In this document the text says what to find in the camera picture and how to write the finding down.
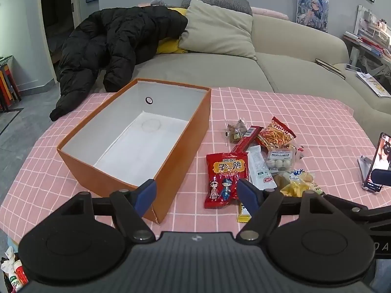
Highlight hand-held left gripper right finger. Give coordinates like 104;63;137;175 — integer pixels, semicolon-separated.
235;178;337;241

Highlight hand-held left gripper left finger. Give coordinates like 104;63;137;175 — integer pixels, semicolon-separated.
58;179;157;241

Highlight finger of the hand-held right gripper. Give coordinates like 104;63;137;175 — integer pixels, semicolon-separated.
324;195;391;231
370;169;391;187

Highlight small yellow bar packet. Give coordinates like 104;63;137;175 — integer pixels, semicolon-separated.
238;203;252;223

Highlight red cartoon snack packet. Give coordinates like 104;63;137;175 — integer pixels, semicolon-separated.
204;152;249;209

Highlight white snack packet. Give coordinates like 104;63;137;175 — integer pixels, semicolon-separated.
247;146;278;190

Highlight clear packet of white balls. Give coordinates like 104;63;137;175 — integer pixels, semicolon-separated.
266;148;298;171

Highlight yellow snack packet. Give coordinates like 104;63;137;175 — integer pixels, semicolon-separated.
273;168;326;197

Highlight orange cardboard box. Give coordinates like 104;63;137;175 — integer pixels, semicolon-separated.
56;79;212;225

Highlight long red bar packet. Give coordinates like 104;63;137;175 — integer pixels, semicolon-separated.
230;126;265;156

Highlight clear nut packet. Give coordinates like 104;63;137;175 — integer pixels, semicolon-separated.
224;118;249;145

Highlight red stick snack bag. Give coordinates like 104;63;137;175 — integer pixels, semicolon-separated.
256;116;297;151

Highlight smartphone on stand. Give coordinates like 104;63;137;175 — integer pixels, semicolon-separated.
362;133;391;193

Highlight person's trouser leg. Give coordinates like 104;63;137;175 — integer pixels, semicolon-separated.
363;258;391;293

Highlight books on sofa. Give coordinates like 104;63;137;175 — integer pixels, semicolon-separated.
356;72;391;98

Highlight pink checked tablecloth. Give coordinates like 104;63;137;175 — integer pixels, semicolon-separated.
0;87;391;293

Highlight dark book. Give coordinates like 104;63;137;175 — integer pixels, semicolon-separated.
315;58;346;80

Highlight beige sofa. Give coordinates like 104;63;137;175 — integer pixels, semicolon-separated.
49;14;391;123

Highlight stack of books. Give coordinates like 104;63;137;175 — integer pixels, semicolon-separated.
342;32;391;57

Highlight yellow cloth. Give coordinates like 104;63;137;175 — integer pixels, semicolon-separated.
156;8;188;55

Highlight black down jacket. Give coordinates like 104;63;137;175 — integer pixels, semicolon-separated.
50;6;188;122

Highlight trash bin with wrappers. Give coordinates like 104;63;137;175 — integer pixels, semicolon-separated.
0;246;29;293

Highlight white desk organizer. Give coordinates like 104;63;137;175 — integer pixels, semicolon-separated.
356;4;391;37

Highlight beige pillow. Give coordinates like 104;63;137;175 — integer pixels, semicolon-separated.
178;0;258;61

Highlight stack of coloured stools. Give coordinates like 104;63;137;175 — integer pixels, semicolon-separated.
0;55;22;112

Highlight pink blanket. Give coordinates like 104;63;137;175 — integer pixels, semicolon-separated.
250;7;289;21

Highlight printed figure pillow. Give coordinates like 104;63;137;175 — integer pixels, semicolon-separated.
296;0;330;33

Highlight grey checked pillow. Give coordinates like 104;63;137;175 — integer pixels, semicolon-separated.
181;0;252;16

